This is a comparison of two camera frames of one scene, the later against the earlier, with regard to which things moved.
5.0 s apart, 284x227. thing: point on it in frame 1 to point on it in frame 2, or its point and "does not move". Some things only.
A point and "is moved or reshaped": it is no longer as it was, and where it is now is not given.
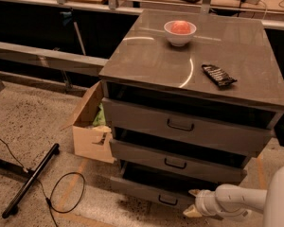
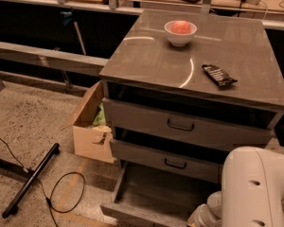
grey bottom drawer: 160,185 is moved or reshaped
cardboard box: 89,140 does not move
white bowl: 178,39 does not move
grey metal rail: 49,59 does not move
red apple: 180,27 does not move
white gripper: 203,200 to 201,218
